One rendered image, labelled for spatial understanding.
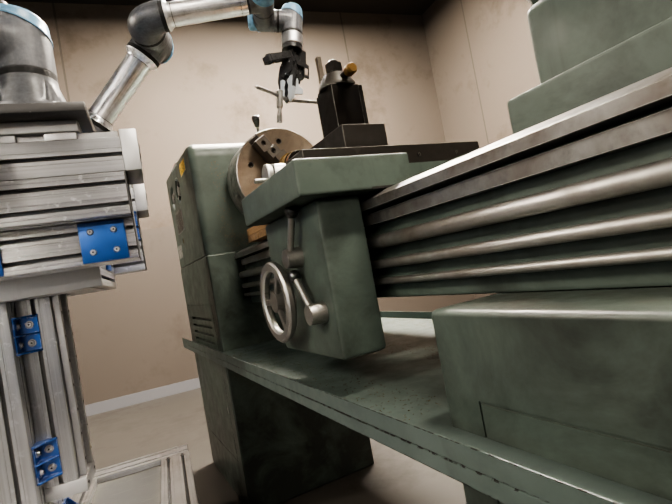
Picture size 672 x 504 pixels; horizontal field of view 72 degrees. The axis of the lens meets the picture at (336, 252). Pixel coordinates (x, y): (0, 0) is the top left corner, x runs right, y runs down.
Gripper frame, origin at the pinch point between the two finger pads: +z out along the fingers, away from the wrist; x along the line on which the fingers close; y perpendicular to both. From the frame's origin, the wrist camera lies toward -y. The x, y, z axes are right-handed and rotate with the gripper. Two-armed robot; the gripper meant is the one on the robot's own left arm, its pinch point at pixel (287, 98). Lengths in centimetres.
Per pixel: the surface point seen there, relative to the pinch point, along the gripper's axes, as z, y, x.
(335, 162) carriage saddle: 50, -49, -70
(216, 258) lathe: 56, -17, 16
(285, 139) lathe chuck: 17.1, -4.5, -4.5
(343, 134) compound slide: 39, -37, -61
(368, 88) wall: -135, 228, 152
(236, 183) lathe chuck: 33.3, -18.7, 2.5
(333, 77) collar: 26, -35, -57
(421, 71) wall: -162, 281, 126
